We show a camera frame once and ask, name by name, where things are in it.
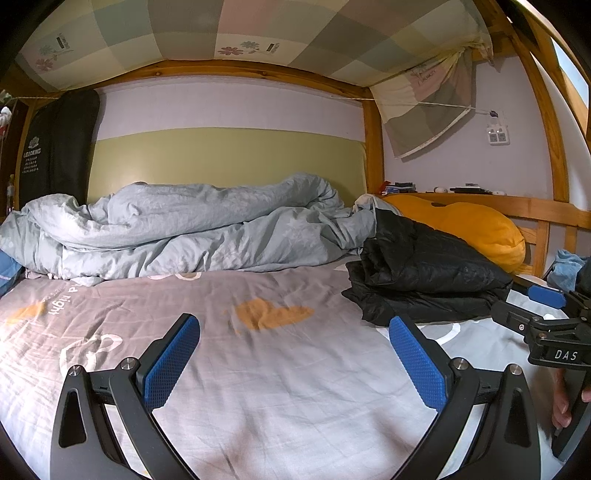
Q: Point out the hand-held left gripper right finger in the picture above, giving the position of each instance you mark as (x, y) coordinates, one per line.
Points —
(418, 364)

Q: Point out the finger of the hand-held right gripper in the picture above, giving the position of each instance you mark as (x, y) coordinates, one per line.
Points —
(512, 318)
(547, 295)

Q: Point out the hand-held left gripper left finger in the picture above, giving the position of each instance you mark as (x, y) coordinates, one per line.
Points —
(171, 364)

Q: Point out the black down jacket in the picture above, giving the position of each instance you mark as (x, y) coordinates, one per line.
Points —
(415, 272)

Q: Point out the person's right hand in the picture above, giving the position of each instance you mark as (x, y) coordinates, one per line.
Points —
(561, 401)

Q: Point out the light blue cloth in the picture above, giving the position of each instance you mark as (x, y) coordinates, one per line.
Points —
(568, 270)

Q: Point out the yellow pillow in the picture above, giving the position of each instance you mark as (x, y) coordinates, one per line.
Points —
(475, 230)

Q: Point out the grey printed bed sheet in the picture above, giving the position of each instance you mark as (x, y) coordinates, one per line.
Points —
(277, 392)

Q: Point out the black remote control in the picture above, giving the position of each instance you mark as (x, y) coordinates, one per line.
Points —
(468, 189)

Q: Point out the grey duvet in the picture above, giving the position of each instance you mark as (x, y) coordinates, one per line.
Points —
(184, 230)

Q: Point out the white cloth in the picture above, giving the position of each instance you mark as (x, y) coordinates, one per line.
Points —
(367, 203)

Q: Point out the blue pillow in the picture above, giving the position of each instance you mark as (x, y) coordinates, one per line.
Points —
(7, 272)

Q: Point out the hanging checked curtain cloth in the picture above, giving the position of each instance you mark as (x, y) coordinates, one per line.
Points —
(429, 110)

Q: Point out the clear water bottle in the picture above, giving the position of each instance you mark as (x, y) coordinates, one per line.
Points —
(10, 194)

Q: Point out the black garment bag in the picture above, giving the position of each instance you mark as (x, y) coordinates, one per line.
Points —
(60, 152)

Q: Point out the red white plush toy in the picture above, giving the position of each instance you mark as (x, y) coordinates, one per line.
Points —
(4, 120)

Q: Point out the checked floral canopy cloth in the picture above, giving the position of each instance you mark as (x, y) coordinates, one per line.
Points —
(184, 32)

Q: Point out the white wall socket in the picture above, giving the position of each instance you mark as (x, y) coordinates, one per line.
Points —
(497, 134)

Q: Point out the wooden bunk bed frame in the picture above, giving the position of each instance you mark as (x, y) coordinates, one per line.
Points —
(374, 138)

